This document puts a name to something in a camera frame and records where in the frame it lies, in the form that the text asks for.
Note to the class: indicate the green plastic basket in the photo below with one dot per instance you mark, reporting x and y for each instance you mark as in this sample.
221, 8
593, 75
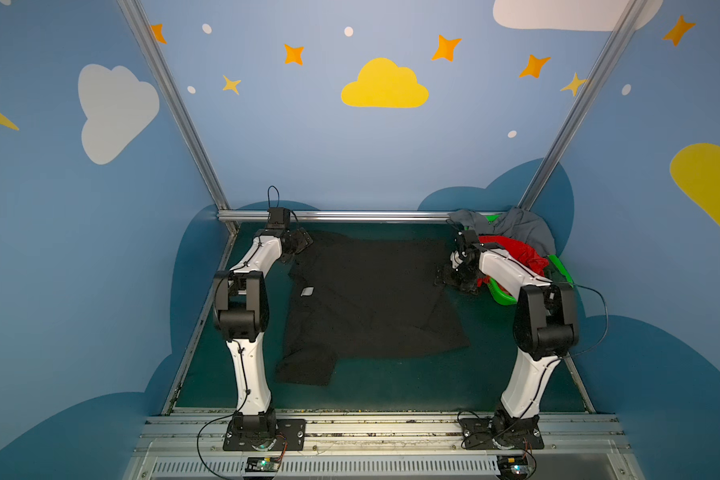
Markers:
504, 294

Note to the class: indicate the table rail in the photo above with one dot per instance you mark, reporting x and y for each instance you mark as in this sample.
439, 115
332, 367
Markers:
204, 250
578, 381

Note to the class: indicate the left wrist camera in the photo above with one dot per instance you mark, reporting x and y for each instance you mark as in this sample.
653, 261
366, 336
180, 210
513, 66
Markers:
279, 218

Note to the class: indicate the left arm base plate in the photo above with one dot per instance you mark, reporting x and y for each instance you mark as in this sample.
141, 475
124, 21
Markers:
276, 433

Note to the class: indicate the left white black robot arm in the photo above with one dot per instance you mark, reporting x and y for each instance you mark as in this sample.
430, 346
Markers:
241, 316

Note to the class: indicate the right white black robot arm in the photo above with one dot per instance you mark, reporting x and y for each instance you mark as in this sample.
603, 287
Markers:
545, 328

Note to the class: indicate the red t shirt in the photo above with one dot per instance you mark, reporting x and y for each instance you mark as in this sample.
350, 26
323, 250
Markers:
529, 260

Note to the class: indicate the left controller board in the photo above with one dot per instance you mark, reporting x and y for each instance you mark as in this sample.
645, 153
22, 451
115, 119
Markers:
262, 465

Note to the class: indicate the aluminium frame post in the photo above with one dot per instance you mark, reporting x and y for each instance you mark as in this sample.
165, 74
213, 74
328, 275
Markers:
137, 20
608, 58

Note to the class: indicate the grey t shirt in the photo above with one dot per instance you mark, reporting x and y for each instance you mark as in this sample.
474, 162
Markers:
516, 223

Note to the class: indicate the right side table rail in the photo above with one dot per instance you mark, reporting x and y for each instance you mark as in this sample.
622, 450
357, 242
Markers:
578, 381

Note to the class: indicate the front aluminium rail bed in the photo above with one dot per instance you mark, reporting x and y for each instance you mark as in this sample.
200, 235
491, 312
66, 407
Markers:
380, 445

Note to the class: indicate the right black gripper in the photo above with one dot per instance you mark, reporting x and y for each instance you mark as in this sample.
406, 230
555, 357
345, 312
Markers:
453, 276

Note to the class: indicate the black t shirt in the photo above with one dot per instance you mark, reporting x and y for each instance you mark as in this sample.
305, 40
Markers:
366, 299

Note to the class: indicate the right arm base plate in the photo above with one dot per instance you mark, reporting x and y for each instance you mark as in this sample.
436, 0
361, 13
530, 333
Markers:
486, 433

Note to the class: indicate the right aluminium frame post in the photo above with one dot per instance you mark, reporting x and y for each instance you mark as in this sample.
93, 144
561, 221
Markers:
608, 58

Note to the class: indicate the back aluminium frame rail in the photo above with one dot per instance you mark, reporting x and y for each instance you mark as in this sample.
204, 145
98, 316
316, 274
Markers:
339, 216

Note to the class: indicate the right controller board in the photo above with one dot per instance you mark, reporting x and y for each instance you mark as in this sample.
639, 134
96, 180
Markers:
513, 467

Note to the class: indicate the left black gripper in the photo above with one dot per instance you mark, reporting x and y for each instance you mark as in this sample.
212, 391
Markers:
303, 240

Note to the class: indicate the controller board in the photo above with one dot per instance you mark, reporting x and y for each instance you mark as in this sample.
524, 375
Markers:
513, 467
262, 465

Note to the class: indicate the left side table rail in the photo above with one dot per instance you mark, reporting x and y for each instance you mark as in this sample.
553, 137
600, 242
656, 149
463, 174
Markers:
204, 250

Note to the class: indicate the left aluminium frame post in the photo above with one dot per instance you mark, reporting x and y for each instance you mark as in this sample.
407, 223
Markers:
137, 20

